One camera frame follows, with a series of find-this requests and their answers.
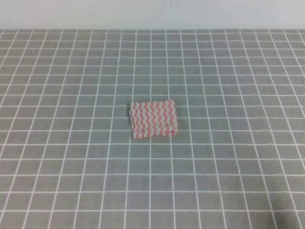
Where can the grey grid tablecloth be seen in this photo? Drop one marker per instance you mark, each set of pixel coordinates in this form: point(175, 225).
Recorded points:
point(67, 156)

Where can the pink white wavy towel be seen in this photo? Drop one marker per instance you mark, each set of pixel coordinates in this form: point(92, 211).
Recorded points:
point(153, 118)

